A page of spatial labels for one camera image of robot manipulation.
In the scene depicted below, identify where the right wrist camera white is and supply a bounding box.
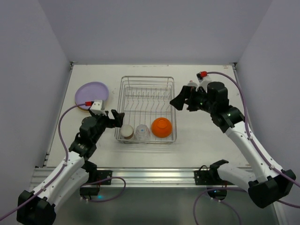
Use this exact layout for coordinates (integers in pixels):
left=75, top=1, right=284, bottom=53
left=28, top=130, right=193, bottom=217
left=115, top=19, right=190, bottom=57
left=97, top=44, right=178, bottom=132
left=196, top=71, right=212, bottom=91

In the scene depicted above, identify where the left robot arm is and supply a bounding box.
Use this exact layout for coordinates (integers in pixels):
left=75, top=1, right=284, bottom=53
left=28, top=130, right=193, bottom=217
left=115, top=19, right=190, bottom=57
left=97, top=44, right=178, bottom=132
left=16, top=110, right=125, bottom=225

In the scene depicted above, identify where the aluminium mounting rail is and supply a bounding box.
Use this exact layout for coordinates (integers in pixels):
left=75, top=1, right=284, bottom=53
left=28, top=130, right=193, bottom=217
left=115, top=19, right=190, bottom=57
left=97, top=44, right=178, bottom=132
left=30, top=167, right=254, bottom=188

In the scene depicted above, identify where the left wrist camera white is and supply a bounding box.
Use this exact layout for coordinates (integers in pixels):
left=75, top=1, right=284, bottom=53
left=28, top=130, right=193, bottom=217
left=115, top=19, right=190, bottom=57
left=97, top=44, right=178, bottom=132
left=89, top=100, right=105, bottom=115

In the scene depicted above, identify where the orange bowl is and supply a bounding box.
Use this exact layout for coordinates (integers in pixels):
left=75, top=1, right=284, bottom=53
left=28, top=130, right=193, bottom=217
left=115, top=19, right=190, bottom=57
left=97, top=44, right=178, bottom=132
left=151, top=117, right=173, bottom=138

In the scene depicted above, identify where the tan plastic plate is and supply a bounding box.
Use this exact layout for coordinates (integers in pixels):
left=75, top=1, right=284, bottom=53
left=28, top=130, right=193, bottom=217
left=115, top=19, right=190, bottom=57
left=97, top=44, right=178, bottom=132
left=77, top=105, right=89, bottom=112

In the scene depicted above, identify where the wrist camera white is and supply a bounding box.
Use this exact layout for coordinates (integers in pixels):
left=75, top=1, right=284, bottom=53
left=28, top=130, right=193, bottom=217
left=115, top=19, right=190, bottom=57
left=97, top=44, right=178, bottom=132
left=196, top=71, right=212, bottom=91
left=89, top=100, right=105, bottom=115

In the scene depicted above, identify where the metal wire dish rack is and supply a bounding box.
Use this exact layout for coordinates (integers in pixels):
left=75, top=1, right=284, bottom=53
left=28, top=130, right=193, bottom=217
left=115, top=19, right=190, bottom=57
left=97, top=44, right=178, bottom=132
left=114, top=76, right=177, bottom=144

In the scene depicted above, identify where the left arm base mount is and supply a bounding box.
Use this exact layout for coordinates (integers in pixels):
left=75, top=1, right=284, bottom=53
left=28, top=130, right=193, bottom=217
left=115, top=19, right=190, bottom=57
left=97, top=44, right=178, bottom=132
left=80, top=161, right=113, bottom=199

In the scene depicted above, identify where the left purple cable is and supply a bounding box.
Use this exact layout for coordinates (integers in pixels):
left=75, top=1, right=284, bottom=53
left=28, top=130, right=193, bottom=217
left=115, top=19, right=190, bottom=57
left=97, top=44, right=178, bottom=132
left=0, top=101, right=127, bottom=218

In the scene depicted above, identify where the white brown cup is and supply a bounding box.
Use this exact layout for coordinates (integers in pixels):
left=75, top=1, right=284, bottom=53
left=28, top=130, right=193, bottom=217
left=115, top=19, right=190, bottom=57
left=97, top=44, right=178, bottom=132
left=120, top=124, right=134, bottom=140

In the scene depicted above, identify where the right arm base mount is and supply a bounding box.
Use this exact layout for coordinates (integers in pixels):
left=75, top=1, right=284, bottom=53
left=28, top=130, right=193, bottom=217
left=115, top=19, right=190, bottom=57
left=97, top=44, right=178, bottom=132
left=194, top=159, right=229, bottom=201

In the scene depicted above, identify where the purple plate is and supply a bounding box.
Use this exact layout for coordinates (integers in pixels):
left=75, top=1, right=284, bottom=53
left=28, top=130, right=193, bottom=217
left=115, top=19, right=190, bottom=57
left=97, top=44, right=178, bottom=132
left=75, top=82, right=109, bottom=108

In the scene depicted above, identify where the clear glass cup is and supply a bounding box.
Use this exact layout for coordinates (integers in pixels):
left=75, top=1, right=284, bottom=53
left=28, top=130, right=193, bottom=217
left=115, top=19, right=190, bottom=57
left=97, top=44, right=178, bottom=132
left=135, top=124, right=150, bottom=142

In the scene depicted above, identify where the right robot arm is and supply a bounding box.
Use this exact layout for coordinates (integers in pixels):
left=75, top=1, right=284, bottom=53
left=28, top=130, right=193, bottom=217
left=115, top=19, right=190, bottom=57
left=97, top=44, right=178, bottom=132
left=170, top=82, right=296, bottom=209

